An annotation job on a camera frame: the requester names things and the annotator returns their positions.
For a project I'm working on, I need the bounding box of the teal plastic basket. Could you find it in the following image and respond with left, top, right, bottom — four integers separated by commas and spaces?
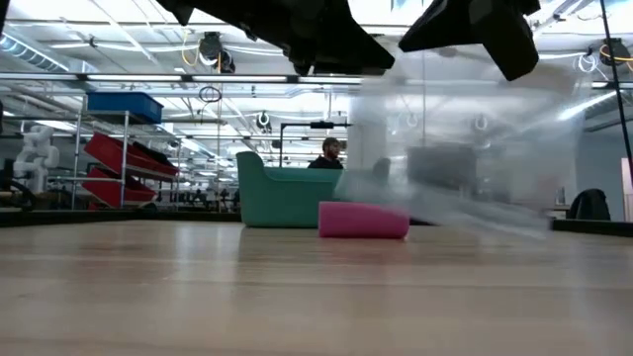
235, 150, 347, 229

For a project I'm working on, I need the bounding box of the black hanging cable loop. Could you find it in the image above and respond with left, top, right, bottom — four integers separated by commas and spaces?
198, 85, 224, 104

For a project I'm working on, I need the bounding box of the metal shelf rack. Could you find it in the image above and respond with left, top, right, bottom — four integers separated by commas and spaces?
71, 93, 130, 212

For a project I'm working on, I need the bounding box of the black office chair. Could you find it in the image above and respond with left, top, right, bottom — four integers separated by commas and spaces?
567, 188, 612, 222

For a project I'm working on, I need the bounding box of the person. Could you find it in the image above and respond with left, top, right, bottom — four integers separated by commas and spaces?
307, 136, 346, 170

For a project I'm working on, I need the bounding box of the black aluminium table frame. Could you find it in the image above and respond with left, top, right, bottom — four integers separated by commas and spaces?
0, 210, 633, 237

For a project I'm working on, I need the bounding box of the red plastic storage bin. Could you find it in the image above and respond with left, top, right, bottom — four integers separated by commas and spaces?
81, 166, 157, 209
83, 132, 180, 182

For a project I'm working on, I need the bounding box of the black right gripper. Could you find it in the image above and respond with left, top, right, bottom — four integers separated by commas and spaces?
398, 0, 543, 83

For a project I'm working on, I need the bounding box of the black round ceiling fixture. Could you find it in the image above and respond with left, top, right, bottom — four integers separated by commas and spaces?
598, 38, 633, 67
197, 32, 236, 74

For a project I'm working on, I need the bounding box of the clear plastic bag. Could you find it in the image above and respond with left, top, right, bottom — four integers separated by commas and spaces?
335, 46, 594, 241

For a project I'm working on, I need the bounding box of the black diagonal pole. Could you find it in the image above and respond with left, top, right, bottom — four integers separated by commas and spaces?
599, 0, 633, 172

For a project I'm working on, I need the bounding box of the pink elastic bandage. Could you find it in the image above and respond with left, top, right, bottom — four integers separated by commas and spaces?
317, 201, 411, 240

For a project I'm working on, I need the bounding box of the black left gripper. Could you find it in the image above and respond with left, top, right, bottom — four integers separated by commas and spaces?
156, 0, 397, 76

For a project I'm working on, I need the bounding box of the blue plastic storage bin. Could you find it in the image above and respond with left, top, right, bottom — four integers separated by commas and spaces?
87, 91, 164, 125

